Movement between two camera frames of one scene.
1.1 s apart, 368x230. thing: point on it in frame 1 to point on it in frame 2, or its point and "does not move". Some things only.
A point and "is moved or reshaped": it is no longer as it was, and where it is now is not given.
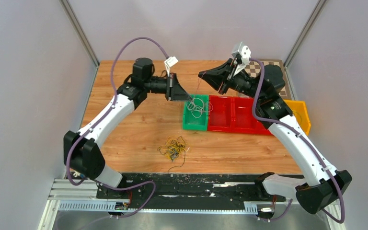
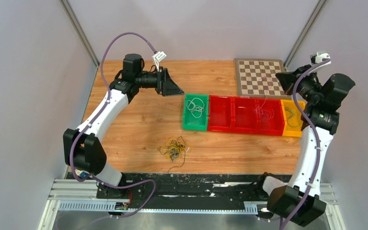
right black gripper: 219,75 to 286,79
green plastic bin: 195,112 does not move
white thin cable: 196,106 does not move
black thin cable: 181,165 does not move
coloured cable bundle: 173,147 does not move
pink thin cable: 212,105 is moved or reshaped
